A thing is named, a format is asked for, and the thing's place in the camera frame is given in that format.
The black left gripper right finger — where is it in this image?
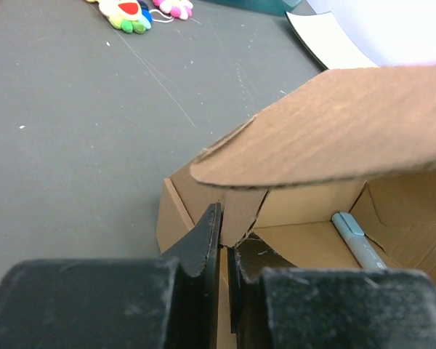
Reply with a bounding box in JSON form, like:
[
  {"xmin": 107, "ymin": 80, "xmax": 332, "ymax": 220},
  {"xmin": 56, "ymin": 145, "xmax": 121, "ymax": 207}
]
[{"xmin": 227, "ymin": 236, "xmax": 436, "ymax": 348}]

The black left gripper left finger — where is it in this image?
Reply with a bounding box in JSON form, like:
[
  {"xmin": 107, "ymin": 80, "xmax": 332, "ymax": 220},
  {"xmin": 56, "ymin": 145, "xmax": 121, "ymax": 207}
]
[{"xmin": 0, "ymin": 203, "xmax": 222, "ymax": 348}]

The light blue tube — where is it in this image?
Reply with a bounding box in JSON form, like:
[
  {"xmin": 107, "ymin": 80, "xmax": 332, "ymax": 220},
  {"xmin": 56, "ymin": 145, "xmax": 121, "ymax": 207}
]
[{"xmin": 331, "ymin": 212, "xmax": 387, "ymax": 270}]

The brown cardboard box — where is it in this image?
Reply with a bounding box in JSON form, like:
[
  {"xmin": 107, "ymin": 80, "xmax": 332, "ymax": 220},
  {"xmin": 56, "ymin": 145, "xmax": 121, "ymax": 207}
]
[{"xmin": 156, "ymin": 65, "xmax": 436, "ymax": 348}]

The white square plate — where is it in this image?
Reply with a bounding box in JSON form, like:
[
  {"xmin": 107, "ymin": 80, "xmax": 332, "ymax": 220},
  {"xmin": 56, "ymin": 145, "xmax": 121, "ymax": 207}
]
[{"xmin": 285, "ymin": 12, "xmax": 378, "ymax": 70}]

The rainbow flower plush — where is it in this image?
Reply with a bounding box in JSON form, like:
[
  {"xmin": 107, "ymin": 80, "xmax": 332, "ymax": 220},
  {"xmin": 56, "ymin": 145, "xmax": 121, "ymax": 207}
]
[{"xmin": 89, "ymin": 0, "xmax": 152, "ymax": 34}]

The pink flower plush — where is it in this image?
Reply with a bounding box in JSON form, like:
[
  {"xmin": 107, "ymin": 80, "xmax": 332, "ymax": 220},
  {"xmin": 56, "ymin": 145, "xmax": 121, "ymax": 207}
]
[{"xmin": 151, "ymin": 0, "xmax": 193, "ymax": 23}]

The teal plastic bin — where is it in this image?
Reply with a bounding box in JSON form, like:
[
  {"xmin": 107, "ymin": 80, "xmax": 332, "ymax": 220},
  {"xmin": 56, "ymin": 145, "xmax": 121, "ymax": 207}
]
[{"xmin": 209, "ymin": 0, "xmax": 301, "ymax": 17}]

